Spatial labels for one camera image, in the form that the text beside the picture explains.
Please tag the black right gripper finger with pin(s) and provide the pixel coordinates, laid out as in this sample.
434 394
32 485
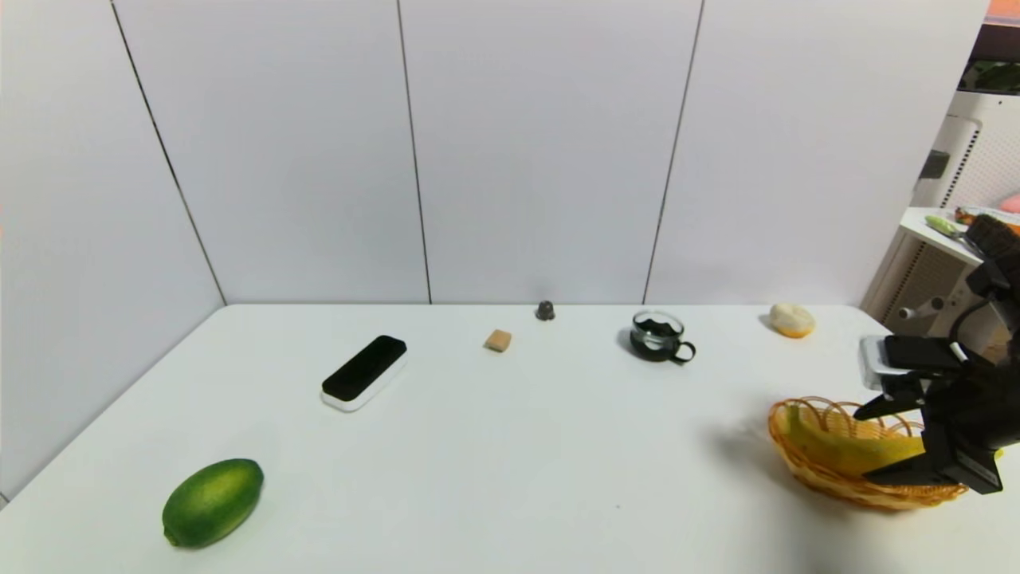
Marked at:
956 466
888 405

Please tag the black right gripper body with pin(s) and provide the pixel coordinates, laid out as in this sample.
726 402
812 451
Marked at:
963 453

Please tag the yellow banana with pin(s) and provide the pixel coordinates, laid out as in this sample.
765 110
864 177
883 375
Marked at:
837 450

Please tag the yellow woven basket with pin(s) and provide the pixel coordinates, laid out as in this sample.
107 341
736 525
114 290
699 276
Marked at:
829 482

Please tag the dark woven basket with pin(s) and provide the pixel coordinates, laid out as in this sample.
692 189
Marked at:
992 233

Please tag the peeled white orange fruit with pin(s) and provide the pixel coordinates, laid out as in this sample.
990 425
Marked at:
791 319

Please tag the white side table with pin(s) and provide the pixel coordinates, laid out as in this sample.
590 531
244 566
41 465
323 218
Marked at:
932 239

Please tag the green vegetable toy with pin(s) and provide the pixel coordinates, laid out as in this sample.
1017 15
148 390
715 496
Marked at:
944 225

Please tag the orange toy item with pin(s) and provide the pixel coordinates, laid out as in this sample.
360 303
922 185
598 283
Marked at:
972 215

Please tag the pink soft item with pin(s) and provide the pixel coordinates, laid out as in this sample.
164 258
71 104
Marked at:
1011 204

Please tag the small dark pegboard box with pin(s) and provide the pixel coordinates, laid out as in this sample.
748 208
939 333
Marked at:
932 165

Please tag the white pegboard cabinet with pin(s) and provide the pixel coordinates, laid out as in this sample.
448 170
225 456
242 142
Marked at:
984 151

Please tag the small dark grey figurine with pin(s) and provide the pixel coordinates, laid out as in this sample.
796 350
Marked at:
545 310

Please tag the small brown cube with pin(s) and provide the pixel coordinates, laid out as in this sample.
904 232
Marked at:
498 340

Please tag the black and white eraser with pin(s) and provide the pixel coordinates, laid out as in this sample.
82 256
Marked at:
364 367

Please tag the green lime fruit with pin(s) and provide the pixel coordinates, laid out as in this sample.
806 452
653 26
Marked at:
212 503

